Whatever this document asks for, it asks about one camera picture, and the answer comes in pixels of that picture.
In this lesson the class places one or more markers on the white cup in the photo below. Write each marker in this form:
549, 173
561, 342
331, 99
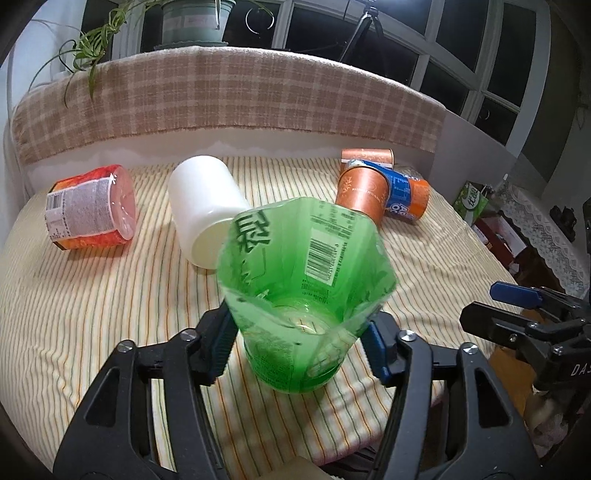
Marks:
203, 198

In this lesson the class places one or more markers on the white lace cloth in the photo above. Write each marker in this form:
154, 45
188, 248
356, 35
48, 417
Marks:
540, 230

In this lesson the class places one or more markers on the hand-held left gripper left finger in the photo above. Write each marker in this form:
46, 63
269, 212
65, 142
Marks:
220, 344

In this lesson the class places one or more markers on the potted spider plant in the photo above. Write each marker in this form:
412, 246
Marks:
191, 23

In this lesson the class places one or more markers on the dark object on lace cloth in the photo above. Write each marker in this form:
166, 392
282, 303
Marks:
562, 221

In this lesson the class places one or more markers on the green tissue packet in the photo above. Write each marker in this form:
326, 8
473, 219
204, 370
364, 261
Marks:
471, 203

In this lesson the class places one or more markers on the black tripod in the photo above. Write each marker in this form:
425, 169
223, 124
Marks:
364, 23

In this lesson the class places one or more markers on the orange instant noodle cup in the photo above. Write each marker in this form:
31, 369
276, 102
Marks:
87, 207

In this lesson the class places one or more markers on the white window frame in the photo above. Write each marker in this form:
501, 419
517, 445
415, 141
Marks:
431, 41

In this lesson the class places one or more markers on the copper paper cup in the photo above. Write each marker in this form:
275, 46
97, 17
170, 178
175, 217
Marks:
367, 154
362, 191

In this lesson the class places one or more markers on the green plastic cup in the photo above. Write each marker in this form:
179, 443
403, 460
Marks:
295, 258

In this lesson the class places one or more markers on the striped bed sheet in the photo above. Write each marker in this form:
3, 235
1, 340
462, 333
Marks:
92, 300

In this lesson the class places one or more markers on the blue and orange cup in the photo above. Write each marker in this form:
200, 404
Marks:
406, 196

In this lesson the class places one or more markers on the plaid blanket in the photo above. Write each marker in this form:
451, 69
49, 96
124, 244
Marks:
254, 92

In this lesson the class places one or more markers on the red box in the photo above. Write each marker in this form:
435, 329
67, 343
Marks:
496, 237

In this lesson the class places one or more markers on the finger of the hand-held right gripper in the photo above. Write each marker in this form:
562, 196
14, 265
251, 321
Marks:
494, 323
515, 294

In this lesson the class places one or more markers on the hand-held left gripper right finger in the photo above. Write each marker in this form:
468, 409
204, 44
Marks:
376, 350

